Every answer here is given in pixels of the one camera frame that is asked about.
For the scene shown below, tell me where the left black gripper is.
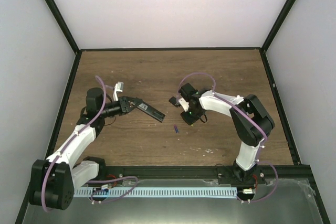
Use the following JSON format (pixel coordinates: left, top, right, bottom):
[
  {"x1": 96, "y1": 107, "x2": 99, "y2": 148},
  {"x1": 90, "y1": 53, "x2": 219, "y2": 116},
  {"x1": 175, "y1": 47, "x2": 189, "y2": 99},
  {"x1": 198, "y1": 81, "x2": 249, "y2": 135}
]
[{"x1": 100, "y1": 97, "x2": 143, "y2": 119}]

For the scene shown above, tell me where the black remote control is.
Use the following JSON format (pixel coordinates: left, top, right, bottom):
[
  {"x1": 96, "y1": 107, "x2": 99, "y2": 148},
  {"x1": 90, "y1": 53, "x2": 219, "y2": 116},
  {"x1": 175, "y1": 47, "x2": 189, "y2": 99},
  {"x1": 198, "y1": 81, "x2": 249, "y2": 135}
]
[{"x1": 137, "y1": 102, "x2": 165, "y2": 123}]

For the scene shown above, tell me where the purple battery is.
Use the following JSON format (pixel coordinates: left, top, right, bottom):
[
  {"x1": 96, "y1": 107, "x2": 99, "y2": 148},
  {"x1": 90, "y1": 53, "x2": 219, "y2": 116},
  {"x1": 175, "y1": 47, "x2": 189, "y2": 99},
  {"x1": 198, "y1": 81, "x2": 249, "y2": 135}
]
[{"x1": 173, "y1": 124, "x2": 179, "y2": 133}]

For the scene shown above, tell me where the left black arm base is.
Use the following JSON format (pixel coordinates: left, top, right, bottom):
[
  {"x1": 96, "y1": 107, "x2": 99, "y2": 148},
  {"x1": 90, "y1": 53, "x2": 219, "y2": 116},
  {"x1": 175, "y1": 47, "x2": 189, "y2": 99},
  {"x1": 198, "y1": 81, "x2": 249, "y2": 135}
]
[{"x1": 83, "y1": 163, "x2": 124, "y2": 184}]

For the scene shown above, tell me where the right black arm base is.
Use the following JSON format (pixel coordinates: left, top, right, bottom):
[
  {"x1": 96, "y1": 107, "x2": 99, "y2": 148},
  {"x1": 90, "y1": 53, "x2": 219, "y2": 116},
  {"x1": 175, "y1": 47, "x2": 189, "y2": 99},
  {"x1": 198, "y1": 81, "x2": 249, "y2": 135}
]
[{"x1": 216, "y1": 165, "x2": 265, "y2": 185}]

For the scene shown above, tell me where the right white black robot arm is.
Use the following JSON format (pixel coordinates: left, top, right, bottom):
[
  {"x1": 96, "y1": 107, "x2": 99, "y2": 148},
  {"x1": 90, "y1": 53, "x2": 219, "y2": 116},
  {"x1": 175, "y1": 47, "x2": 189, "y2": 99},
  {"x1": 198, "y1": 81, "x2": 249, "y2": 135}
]
[{"x1": 173, "y1": 83, "x2": 275, "y2": 184}]

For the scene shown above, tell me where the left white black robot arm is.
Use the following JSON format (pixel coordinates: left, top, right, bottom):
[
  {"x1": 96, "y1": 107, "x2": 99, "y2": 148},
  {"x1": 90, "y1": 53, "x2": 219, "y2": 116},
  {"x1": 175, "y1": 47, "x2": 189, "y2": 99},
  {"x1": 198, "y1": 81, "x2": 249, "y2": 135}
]
[{"x1": 28, "y1": 88, "x2": 142, "y2": 211}]

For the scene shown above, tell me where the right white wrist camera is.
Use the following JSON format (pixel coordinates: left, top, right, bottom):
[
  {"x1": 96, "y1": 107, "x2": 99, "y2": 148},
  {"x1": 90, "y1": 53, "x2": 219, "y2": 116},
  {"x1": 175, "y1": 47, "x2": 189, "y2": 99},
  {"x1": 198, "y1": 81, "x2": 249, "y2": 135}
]
[{"x1": 178, "y1": 98, "x2": 190, "y2": 112}]

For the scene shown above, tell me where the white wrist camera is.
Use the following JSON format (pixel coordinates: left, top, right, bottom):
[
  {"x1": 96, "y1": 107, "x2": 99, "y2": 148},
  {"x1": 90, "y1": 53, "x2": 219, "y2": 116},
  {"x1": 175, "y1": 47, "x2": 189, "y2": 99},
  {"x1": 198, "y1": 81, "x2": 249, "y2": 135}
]
[
  {"x1": 178, "y1": 98, "x2": 190, "y2": 112},
  {"x1": 112, "y1": 82, "x2": 124, "y2": 101}
]

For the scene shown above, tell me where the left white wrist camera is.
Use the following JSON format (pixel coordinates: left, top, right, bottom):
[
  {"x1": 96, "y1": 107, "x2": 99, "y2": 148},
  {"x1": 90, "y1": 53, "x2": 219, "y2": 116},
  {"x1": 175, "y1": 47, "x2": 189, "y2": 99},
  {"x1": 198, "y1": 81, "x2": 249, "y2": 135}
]
[{"x1": 112, "y1": 82, "x2": 124, "y2": 101}]

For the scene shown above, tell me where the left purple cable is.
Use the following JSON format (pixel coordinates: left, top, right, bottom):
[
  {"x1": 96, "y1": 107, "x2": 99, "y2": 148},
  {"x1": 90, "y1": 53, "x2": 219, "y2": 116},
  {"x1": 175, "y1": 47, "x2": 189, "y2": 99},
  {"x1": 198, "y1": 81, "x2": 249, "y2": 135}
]
[{"x1": 41, "y1": 74, "x2": 139, "y2": 212}]

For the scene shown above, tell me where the purple cable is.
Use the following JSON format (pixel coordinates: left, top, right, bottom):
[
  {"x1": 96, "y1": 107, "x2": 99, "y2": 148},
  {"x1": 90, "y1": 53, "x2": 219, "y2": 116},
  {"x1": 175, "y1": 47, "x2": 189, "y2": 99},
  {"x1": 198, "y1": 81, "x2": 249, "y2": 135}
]
[
  {"x1": 177, "y1": 72, "x2": 279, "y2": 204},
  {"x1": 41, "y1": 74, "x2": 139, "y2": 212}
]

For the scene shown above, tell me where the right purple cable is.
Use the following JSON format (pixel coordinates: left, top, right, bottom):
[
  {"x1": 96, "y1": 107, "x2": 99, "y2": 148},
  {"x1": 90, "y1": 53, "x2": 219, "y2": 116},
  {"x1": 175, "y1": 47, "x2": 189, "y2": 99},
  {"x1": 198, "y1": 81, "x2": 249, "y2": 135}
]
[{"x1": 177, "y1": 72, "x2": 279, "y2": 204}]

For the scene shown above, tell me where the light blue slotted cable duct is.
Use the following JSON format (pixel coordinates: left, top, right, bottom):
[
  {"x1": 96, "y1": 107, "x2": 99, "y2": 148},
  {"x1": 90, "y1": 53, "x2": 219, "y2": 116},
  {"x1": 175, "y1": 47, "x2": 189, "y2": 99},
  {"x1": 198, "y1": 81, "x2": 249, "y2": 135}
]
[{"x1": 74, "y1": 187, "x2": 237, "y2": 199}]

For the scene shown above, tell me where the black aluminium frame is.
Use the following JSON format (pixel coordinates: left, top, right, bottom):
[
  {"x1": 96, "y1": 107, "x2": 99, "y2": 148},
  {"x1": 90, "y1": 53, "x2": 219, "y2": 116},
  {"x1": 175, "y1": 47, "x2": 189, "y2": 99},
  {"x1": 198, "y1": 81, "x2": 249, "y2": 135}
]
[{"x1": 14, "y1": 0, "x2": 332, "y2": 224}]

